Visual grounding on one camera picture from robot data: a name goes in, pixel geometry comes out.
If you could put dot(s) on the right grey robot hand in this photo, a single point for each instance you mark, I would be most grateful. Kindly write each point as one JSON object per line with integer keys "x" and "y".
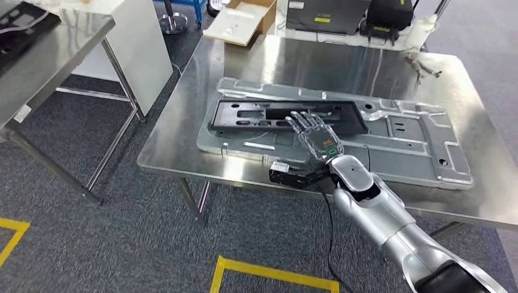
{"x": 319, "y": 141}

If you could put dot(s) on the brown cardboard box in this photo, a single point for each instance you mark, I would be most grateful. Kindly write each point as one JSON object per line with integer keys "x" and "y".
{"x": 268, "y": 18}

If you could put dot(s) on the white foam insert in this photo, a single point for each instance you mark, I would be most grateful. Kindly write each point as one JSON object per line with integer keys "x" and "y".
{"x": 234, "y": 24}

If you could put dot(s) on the stamped grey metal panel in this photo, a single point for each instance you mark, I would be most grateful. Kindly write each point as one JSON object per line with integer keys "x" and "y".
{"x": 404, "y": 161}

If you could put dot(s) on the black equipment case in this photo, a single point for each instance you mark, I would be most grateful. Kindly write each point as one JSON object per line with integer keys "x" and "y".
{"x": 323, "y": 16}

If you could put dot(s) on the black barrier stanchion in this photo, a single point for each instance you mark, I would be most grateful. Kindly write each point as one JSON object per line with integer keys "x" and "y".
{"x": 174, "y": 22}

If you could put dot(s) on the yellow floor tape square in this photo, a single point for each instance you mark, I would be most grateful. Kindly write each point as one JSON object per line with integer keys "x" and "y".
{"x": 263, "y": 270}
{"x": 12, "y": 223}

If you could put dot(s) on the stainless steel workbench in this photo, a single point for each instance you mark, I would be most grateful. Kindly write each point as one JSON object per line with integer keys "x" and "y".
{"x": 283, "y": 60}
{"x": 60, "y": 40}

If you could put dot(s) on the black device with yellow labels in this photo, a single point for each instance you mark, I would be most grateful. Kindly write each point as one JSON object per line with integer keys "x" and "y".
{"x": 388, "y": 14}

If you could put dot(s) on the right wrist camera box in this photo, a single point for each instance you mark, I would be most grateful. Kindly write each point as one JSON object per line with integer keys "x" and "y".
{"x": 279, "y": 167}

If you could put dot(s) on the black plastic frame part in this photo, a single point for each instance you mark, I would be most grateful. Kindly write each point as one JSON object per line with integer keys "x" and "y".
{"x": 220, "y": 117}
{"x": 24, "y": 36}

